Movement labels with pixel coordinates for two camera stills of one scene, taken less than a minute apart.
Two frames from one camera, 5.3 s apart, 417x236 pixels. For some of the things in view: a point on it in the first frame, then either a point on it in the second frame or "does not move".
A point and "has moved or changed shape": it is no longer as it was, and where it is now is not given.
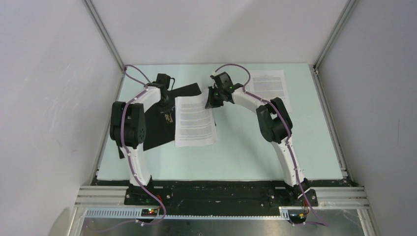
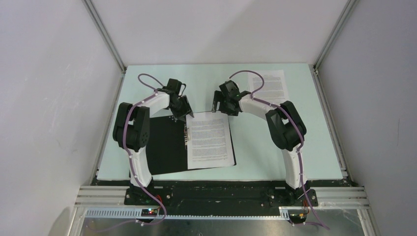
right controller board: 297,216 does not move
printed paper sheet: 268,84 does not move
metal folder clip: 168,118 -> 187,135
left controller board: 150,212 does not move
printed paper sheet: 194,124 has moved or changed shape
